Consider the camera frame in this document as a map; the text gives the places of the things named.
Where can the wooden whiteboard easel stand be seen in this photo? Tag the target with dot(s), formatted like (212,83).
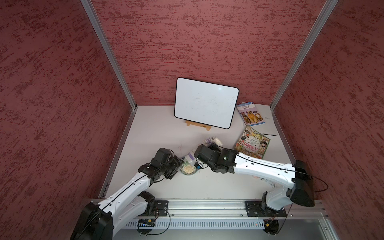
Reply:
(191,123)

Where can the instant oatmeal plastic bag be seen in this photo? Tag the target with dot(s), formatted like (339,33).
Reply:
(195,158)

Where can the aluminium front frame rail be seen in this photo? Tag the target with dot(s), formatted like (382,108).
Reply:
(215,209)

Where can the green leaf pattern bowl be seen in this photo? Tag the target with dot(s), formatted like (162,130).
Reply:
(187,169)

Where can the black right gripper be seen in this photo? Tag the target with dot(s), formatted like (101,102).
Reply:
(213,146)

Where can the left aluminium corner post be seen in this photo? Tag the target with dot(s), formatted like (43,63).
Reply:
(97,26)

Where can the right aluminium corner post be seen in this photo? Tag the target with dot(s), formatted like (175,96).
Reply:
(319,23)

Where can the colourful cartoon picture book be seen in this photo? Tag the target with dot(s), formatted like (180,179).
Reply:
(252,143)

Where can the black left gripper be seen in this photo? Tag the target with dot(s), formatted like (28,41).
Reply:
(176,162)

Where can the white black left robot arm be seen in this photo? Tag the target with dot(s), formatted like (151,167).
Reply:
(102,221)

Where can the aluminium corner post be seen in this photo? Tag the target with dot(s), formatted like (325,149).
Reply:
(97,26)
(319,23)

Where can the white whiteboard black frame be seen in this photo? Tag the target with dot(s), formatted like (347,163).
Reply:
(205,103)

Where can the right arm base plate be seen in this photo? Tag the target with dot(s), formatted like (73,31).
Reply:
(255,209)

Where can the dog cover book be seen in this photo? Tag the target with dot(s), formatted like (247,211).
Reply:
(250,114)

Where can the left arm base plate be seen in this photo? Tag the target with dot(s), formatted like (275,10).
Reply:
(157,208)

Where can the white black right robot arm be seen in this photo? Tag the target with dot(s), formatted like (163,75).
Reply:
(295,181)

